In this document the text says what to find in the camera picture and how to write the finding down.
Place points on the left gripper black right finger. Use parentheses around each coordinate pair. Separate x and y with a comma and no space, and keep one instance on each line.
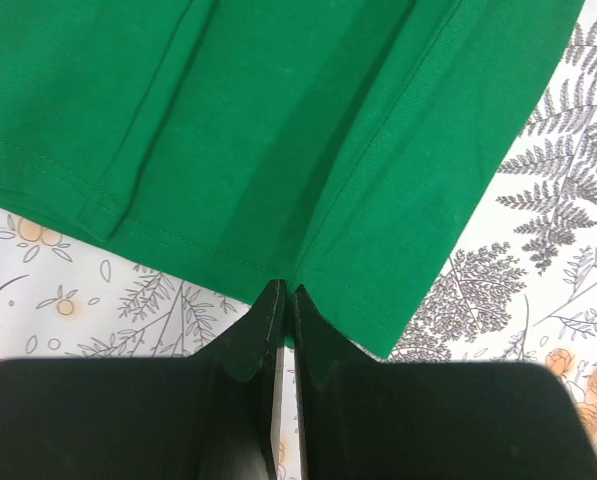
(363,419)

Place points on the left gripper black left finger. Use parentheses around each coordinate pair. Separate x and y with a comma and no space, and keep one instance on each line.
(213,415)

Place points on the green t shirt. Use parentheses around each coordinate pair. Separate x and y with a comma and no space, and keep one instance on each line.
(337,145)

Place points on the floral patterned table mat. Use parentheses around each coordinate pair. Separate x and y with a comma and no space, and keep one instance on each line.
(519,285)

